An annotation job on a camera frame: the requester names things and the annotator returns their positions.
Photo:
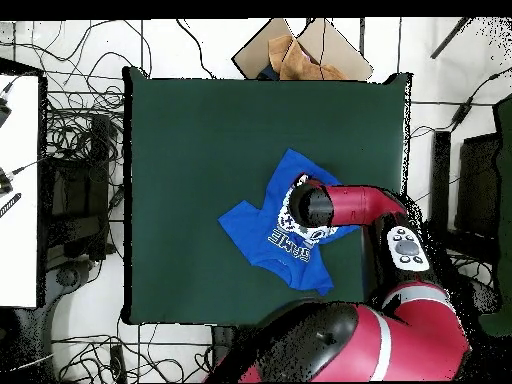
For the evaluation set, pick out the black rod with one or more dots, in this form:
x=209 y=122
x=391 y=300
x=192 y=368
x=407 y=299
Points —
x=450 y=38

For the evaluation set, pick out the black ribbed strip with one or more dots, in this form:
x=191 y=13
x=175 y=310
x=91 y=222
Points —
x=10 y=204

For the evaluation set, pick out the black power strip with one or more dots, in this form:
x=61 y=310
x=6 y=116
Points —
x=118 y=362

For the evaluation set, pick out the tan cloth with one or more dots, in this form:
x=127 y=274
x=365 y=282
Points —
x=296 y=64

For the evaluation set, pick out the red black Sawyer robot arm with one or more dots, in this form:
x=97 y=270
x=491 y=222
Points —
x=360 y=344

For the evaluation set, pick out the dark green table cloth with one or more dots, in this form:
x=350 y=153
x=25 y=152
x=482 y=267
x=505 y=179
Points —
x=180 y=140
x=506 y=200

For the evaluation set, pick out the black power adapter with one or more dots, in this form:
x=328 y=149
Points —
x=462 y=114

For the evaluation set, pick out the blue printed T-shirt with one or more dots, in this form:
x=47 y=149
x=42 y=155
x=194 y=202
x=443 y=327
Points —
x=248 y=232

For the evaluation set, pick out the black device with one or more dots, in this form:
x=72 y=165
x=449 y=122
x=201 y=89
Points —
x=3 y=114
x=4 y=184

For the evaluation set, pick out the dark blue cloth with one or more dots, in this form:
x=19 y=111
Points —
x=267 y=74

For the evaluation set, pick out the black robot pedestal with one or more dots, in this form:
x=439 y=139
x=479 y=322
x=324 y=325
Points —
x=222 y=340

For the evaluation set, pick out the brown cardboard box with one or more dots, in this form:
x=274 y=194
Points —
x=256 y=52

